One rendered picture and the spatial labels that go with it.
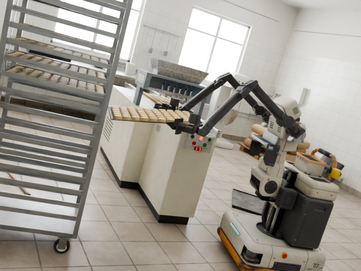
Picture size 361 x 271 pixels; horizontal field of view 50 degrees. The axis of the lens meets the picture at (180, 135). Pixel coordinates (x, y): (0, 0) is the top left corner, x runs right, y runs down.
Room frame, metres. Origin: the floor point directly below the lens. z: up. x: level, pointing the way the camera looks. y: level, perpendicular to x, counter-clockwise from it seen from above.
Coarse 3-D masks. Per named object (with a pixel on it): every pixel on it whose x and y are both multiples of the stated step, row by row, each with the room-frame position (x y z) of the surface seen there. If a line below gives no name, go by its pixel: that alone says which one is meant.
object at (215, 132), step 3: (150, 90) 4.95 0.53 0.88; (150, 93) 4.93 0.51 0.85; (153, 93) 4.83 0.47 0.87; (156, 93) 4.72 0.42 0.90; (162, 96) 4.52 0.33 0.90; (201, 120) 3.48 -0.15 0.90; (213, 129) 3.23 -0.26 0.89; (216, 129) 3.23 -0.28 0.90; (210, 132) 3.27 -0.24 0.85; (213, 132) 3.22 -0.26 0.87; (216, 132) 3.17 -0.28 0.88; (219, 132) 3.17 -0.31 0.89; (213, 135) 3.20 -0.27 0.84; (216, 135) 3.17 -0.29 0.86
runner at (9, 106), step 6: (0, 102) 2.13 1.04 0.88; (6, 108) 2.14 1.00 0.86; (12, 108) 2.15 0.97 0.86; (18, 108) 2.16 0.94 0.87; (24, 108) 2.17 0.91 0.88; (30, 108) 2.17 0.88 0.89; (36, 114) 2.19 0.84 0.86; (42, 114) 2.19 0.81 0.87; (48, 114) 2.20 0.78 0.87; (54, 114) 2.21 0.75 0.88; (66, 120) 2.23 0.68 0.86; (72, 120) 2.24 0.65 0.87; (78, 120) 2.25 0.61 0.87; (84, 120) 2.26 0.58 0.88; (96, 126) 2.28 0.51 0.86
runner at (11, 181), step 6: (0, 180) 2.15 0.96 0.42; (6, 180) 2.16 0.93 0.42; (12, 180) 2.17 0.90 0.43; (18, 180) 2.18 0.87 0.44; (30, 186) 2.20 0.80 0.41; (36, 186) 2.21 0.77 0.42; (42, 186) 2.22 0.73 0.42; (48, 186) 2.23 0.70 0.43; (54, 186) 2.24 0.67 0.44; (66, 192) 2.26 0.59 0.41; (72, 192) 2.27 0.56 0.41; (78, 192) 2.28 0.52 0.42
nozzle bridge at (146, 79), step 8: (144, 72) 3.70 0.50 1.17; (152, 72) 3.82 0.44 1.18; (136, 80) 3.87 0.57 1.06; (144, 80) 3.64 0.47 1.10; (152, 80) 3.73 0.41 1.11; (160, 80) 3.77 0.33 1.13; (168, 80) 3.80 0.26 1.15; (176, 80) 3.74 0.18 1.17; (136, 88) 3.80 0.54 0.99; (144, 88) 3.62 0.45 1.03; (152, 88) 3.69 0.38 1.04; (160, 88) 3.77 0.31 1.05; (184, 88) 3.88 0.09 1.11; (192, 88) 3.91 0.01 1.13; (200, 88) 3.95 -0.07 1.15; (136, 96) 3.74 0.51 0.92; (184, 96) 3.83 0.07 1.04; (192, 96) 3.92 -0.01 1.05; (208, 96) 3.90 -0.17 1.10; (136, 104) 3.72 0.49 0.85; (200, 104) 4.00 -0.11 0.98; (200, 112) 4.00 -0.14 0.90
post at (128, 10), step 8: (128, 0) 2.26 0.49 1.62; (128, 8) 2.26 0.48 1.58; (128, 16) 2.26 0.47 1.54; (120, 32) 2.26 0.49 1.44; (120, 40) 2.26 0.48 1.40; (120, 48) 2.26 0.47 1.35; (112, 64) 2.28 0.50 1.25; (112, 72) 2.26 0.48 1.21; (112, 80) 2.26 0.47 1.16; (104, 104) 2.26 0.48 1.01; (104, 112) 2.26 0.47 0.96; (104, 120) 2.26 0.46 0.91; (96, 136) 2.26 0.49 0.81; (96, 144) 2.26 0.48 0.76; (96, 152) 2.26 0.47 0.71; (88, 168) 2.26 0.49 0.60; (88, 176) 2.26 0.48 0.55; (88, 184) 2.26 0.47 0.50; (80, 208) 2.26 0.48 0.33; (80, 216) 2.26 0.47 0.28
